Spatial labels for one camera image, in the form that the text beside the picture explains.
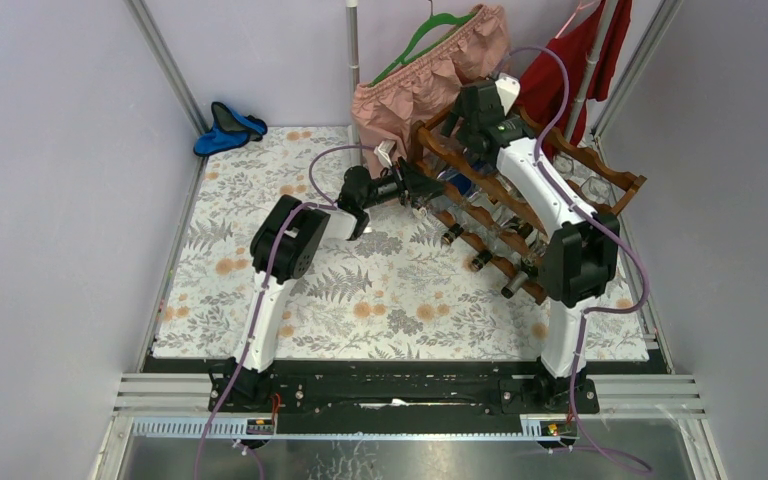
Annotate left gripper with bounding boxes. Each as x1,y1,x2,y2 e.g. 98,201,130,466
355,152,438,209

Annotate blue glass bottle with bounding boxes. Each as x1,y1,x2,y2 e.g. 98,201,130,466
436,167,480,200

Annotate clear liquor bottle gold label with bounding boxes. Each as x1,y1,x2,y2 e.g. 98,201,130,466
442,205,490,247

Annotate clear square liquor bottle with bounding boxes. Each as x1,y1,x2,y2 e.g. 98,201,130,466
470,225,533,271

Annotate dark green wine bottle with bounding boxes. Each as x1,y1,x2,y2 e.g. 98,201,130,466
501,261,538,299

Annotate clear glass bottle tall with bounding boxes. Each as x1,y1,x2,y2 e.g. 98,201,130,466
419,135,463,162

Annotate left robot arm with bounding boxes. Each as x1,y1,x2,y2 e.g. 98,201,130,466
209,161,445,412

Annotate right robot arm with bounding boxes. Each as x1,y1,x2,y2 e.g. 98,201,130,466
440,75,619,412

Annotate wooden wine rack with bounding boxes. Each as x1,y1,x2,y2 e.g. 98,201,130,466
408,107,618,304

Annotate red garment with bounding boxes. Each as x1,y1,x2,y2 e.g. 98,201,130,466
516,0,633,131

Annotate pink skirt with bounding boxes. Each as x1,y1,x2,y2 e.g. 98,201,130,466
350,4,510,155

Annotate green clothes hanger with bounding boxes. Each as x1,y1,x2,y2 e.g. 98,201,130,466
368,1,478,86

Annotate floral tablecloth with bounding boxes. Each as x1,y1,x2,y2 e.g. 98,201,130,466
152,125,650,362

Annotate pink clothes hanger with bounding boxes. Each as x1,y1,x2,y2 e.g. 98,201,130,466
554,0,602,39

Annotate blue cloth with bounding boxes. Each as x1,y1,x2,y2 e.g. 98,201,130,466
193,101,268,157

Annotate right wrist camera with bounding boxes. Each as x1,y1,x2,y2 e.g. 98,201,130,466
495,72,521,115

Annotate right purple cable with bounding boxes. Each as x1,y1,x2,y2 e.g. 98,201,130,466
493,44,656,478

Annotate purple cable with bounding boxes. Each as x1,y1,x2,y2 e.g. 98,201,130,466
193,144,380,480
493,44,656,478

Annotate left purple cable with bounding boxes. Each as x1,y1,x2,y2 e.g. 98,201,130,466
193,144,380,480

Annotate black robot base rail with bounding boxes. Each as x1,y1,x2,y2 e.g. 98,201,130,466
207,359,600,435

